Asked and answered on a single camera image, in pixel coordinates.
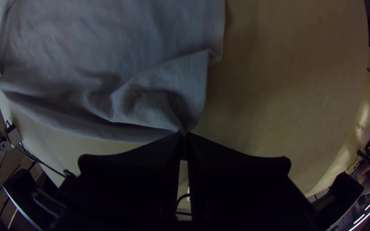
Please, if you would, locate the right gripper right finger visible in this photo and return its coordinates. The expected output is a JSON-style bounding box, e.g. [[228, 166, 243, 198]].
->
[[186, 132, 319, 231]]

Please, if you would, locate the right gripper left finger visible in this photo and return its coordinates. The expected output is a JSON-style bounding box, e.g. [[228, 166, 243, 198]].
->
[[55, 132, 183, 231]]

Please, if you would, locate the light grey t-shirt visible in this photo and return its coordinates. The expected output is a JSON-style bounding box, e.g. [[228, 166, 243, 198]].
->
[[0, 0, 226, 144]]

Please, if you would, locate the black cable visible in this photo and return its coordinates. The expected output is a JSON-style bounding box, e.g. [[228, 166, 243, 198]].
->
[[19, 142, 75, 179]]

